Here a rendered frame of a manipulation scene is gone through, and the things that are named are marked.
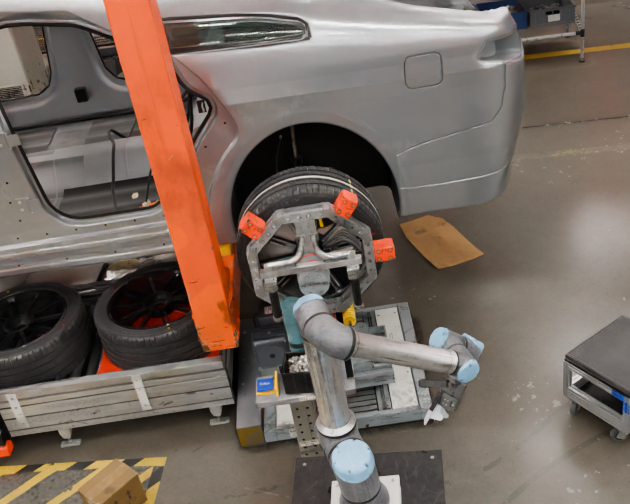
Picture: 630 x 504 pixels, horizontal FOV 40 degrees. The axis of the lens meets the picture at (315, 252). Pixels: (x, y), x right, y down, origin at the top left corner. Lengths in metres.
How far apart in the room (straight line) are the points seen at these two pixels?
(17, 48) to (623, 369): 6.07
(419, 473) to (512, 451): 0.62
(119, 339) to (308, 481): 1.22
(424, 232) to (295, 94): 1.85
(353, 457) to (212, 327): 1.01
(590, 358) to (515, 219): 1.75
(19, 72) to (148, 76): 5.11
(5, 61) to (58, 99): 2.50
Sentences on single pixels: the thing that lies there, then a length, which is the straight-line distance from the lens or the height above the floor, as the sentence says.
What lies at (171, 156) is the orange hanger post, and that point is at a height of 1.50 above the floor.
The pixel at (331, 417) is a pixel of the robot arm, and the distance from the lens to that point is 3.17.
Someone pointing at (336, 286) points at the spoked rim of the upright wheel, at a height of 0.64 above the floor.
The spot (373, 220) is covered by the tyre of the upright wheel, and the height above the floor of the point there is 0.98.
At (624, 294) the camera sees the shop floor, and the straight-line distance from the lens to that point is 4.86.
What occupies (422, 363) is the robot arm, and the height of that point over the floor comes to 0.95.
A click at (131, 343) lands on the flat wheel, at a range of 4.17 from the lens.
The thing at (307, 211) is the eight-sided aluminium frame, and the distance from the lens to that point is 3.57.
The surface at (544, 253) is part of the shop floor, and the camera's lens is 5.16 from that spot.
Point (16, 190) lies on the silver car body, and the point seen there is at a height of 1.20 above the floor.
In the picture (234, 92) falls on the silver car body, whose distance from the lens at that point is 3.82.
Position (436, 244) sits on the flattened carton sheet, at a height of 0.01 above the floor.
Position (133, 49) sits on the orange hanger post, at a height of 1.94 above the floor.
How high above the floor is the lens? 2.92
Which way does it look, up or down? 33 degrees down
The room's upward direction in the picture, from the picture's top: 10 degrees counter-clockwise
